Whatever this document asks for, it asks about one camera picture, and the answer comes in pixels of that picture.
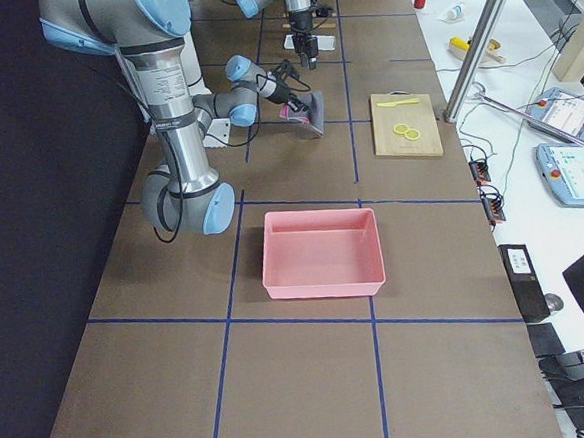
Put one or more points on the aluminium frame post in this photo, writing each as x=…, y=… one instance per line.
x=482, y=34

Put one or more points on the lemon slice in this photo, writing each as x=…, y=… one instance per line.
x=400, y=129
x=412, y=134

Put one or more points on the teach pendant near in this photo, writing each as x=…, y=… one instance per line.
x=562, y=167

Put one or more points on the grey wiping cloth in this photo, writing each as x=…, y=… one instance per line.
x=314, y=118

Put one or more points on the lemon slice far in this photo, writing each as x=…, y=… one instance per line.
x=400, y=129

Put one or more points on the white rack tray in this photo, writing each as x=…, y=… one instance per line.
x=325, y=42

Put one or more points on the teach pendant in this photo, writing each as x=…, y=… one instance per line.
x=562, y=167
x=557, y=109

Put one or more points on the black power box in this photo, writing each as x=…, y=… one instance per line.
x=524, y=282

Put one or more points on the orange connector block far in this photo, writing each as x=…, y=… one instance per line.
x=480, y=171

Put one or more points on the orange connector block near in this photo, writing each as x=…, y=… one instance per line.
x=493, y=204

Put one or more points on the pink plastic bin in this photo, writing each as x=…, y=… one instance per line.
x=322, y=254

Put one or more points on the teach pendant far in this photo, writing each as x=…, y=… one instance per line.
x=557, y=109

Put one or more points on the orange connector block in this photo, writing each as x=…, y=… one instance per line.
x=480, y=171
x=493, y=204

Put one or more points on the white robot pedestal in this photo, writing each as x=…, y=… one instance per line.
x=207, y=128

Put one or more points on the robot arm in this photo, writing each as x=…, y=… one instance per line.
x=151, y=39
x=251, y=8

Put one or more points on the yellow plastic knife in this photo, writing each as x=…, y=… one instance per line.
x=393, y=104

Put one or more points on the wooden cutting board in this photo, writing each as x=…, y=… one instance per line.
x=419, y=116

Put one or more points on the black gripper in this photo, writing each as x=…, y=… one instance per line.
x=277, y=95
x=301, y=25

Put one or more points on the wooden rack rod lower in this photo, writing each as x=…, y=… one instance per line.
x=326, y=24

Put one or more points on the lemon slice near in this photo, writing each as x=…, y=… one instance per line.
x=412, y=134

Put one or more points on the white bottle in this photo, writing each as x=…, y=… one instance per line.
x=453, y=14

